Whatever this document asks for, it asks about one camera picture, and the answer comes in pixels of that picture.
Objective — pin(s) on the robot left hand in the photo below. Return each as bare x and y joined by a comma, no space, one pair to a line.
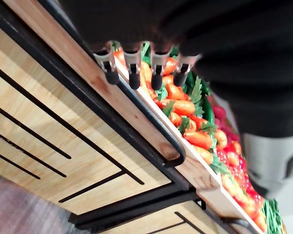
210,24

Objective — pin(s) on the dark green toy cucumber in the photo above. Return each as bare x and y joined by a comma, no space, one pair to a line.
208,109
190,82

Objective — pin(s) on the red toy strawberry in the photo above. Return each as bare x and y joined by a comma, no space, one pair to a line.
235,171

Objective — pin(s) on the green toy beans bunch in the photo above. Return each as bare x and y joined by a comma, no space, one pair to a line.
272,217

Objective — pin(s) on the red toy berry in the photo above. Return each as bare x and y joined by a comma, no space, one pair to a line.
219,112

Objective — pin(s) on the wooden display stand black frame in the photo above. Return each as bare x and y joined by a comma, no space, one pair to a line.
63,122

